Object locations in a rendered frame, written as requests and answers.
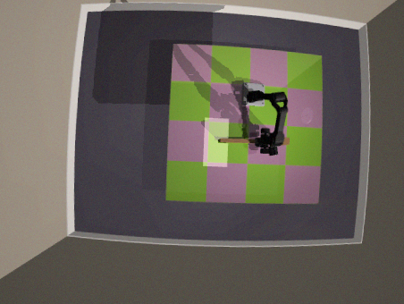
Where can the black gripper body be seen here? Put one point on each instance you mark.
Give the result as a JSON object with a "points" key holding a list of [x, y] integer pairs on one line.
{"points": [[265, 149]]}

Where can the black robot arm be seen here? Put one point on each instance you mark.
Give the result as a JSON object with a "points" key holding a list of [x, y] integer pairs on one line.
{"points": [[276, 137]]}

